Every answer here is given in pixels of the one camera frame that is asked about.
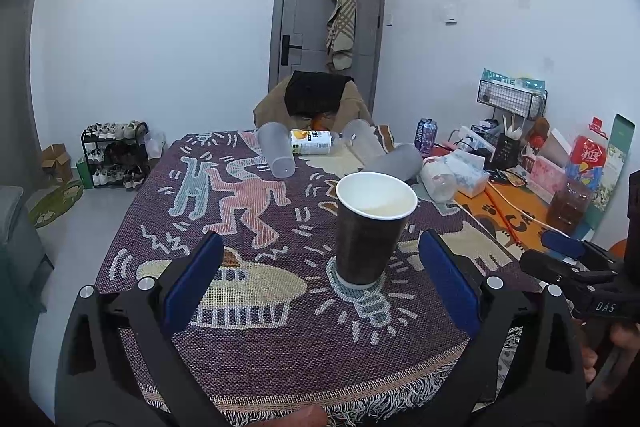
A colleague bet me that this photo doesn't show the tall green box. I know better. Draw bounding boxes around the tall green box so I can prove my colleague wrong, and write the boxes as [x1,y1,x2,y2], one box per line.
[585,113,636,212]

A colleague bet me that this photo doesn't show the white can yellow label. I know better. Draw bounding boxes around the white can yellow label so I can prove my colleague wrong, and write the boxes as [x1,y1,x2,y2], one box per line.
[289,129,334,156]

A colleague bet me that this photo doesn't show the pink box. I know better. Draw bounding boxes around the pink box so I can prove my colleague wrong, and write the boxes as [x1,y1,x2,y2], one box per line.
[528,155,568,204]

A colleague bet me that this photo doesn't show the clear plastic cup right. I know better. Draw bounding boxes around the clear plastic cup right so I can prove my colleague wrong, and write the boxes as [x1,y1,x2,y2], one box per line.
[419,156,459,203]

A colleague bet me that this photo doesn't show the grey plastic cup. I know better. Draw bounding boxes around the grey plastic cup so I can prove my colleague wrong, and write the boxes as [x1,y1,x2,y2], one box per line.
[371,144,425,184]

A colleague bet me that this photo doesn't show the black shoe rack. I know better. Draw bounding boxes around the black shoe rack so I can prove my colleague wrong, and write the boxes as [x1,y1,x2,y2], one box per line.
[80,121,151,190]

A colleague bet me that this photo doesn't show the chair with brown jacket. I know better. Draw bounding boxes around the chair with brown jacket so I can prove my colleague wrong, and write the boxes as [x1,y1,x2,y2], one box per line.
[253,71,374,131]

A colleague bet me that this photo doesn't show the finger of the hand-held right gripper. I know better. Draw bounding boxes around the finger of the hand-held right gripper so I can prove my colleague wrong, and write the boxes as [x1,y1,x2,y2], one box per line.
[541,229,626,269]
[519,251,622,303]

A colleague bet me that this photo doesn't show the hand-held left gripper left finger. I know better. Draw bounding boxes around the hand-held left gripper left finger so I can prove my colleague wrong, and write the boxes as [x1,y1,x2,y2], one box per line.
[55,231,226,427]

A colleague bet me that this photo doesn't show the black wire basket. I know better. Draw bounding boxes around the black wire basket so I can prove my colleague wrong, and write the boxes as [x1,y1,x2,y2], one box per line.
[476,79,549,120]

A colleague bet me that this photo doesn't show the printed figure blanket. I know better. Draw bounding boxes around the printed figure blanket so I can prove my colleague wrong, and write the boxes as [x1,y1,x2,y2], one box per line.
[95,124,543,427]

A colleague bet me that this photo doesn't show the grey door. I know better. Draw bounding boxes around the grey door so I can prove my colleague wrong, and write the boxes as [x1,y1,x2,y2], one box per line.
[267,0,389,118]

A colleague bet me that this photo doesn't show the person's right hand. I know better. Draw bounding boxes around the person's right hand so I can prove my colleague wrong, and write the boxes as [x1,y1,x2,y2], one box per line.
[581,321,640,384]

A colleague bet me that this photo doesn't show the black utensil holder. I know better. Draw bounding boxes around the black utensil holder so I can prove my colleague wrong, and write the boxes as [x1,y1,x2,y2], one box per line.
[492,133,522,172]

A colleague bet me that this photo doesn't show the plaid scarf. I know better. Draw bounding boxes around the plaid scarf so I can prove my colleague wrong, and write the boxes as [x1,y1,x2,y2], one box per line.
[326,0,359,72]

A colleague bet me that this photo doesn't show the tissue pack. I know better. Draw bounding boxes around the tissue pack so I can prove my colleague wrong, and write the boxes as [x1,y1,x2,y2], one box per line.
[444,151,491,198]

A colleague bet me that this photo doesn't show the cardboard box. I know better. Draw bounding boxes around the cardboard box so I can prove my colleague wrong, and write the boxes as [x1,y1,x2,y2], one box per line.
[41,143,74,186]

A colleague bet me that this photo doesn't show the clear brown jar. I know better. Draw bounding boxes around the clear brown jar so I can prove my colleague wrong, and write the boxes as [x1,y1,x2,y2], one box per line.
[546,179,596,235]

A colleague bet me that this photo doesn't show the black cloth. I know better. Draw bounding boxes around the black cloth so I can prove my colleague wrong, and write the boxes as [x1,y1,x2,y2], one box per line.
[284,71,355,116]

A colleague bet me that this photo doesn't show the green floor mat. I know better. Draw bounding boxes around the green floor mat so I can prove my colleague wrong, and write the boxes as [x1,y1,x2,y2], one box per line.
[27,179,85,229]

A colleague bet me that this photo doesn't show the dark paper cup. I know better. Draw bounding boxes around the dark paper cup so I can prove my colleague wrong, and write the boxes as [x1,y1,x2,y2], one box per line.
[334,172,419,291]

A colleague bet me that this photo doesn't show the white cable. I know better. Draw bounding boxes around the white cable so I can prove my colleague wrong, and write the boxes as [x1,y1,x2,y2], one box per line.
[452,194,571,238]

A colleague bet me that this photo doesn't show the orange paw print mat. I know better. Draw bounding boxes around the orange paw print mat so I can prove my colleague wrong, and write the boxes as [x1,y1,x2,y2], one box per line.
[431,145,566,260]

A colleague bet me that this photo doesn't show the translucent plastic cup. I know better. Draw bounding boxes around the translucent plastic cup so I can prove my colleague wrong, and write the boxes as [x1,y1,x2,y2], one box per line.
[257,121,297,180]
[342,119,387,164]

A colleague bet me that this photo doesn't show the grey sofa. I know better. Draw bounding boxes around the grey sofa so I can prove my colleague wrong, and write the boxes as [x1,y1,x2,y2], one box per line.
[0,185,55,308]

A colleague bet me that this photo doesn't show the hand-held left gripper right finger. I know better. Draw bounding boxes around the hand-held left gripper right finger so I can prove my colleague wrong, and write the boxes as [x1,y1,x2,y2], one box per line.
[415,229,588,427]

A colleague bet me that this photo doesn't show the red packet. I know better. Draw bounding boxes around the red packet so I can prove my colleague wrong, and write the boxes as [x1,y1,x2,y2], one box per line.
[566,135,608,192]

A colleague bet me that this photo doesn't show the blue drink can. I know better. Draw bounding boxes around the blue drink can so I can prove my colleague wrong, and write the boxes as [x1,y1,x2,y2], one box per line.
[414,117,439,156]

